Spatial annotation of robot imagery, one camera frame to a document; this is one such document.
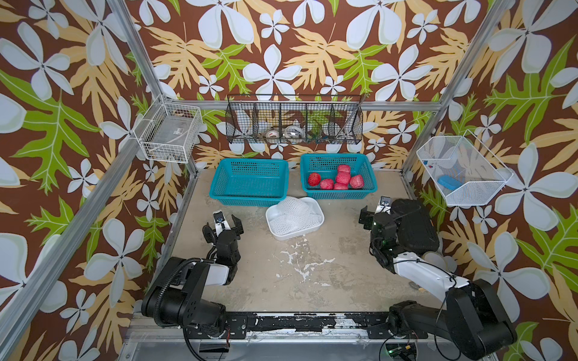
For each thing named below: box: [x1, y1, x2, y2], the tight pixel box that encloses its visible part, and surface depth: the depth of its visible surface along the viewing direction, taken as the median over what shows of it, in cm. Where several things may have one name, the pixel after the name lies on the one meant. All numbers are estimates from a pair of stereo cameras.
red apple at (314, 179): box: [308, 172, 322, 187], surface depth 113 cm
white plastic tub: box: [264, 197, 326, 241], surface depth 95 cm
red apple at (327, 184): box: [319, 178, 334, 190], surface depth 109 cm
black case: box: [390, 198, 440, 255], surface depth 92 cm
